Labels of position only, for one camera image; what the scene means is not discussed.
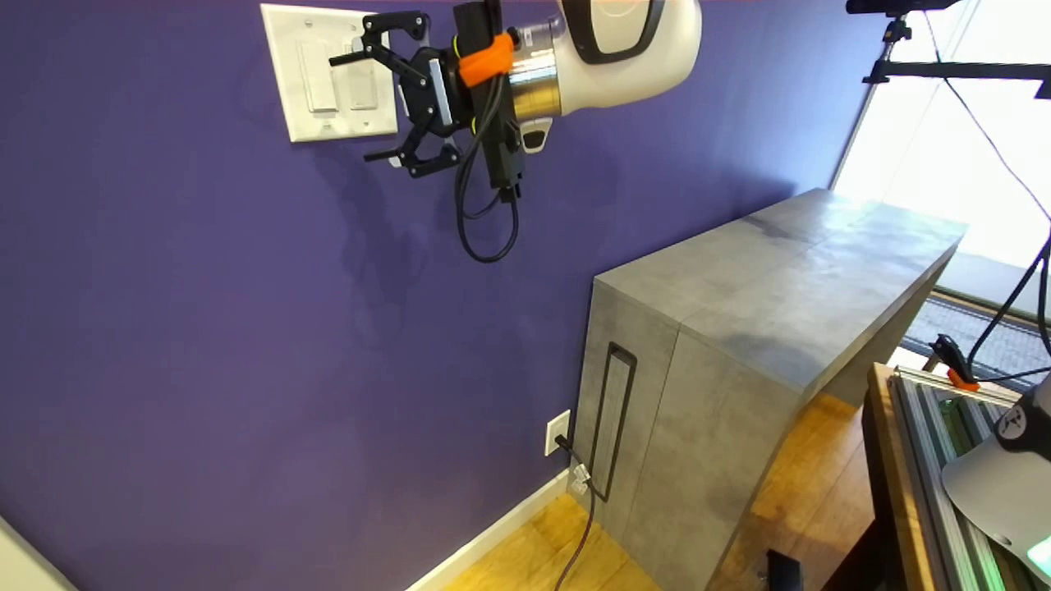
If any white rocker light switch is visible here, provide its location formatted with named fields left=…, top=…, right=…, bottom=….
left=338, top=58, right=382, bottom=115
left=303, top=35, right=340, bottom=115

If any white wall outlet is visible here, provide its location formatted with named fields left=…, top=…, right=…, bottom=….
left=540, top=408, right=574, bottom=461

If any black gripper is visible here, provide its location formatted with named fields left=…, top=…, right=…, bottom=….
left=324, top=7, right=479, bottom=180

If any thin black hanging cable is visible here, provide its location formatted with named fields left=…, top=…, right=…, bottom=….
left=921, top=11, right=1051, bottom=227

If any black power cable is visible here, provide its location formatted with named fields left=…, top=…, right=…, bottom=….
left=552, top=434, right=604, bottom=591

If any black camera cable loop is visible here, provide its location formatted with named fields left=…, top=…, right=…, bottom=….
left=450, top=75, right=524, bottom=267

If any orange and black clamp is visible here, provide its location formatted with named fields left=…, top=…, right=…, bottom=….
left=921, top=333, right=986, bottom=394

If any grey concrete-look desk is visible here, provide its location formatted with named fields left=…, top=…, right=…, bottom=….
left=563, top=187, right=972, bottom=591

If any white panel corner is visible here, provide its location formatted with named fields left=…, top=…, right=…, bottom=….
left=0, top=511, right=74, bottom=591

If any wooden table frame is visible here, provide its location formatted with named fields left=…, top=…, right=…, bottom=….
left=821, top=358, right=961, bottom=591

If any orange strap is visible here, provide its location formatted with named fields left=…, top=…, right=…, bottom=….
left=456, top=31, right=520, bottom=92

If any black camera stand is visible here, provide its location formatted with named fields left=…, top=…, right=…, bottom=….
left=824, top=0, right=1051, bottom=197

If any white rounded robot base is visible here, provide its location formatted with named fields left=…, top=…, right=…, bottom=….
left=940, top=376, right=1051, bottom=585

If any white double switch plate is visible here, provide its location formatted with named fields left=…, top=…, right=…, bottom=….
left=257, top=0, right=405, bottom=149

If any small black box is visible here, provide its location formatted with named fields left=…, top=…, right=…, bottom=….
left=762, top=547, right=804, bottom=591

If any white baseboard strip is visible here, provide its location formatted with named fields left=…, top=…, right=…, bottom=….
left=405, top=463, right=583, bottom=591

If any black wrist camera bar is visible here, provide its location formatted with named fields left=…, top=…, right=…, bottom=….
left=450, top=0, right=527, bottom=204

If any thick black cable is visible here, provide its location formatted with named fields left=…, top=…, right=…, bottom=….
left=966, top=232, right=1051, bottom=378

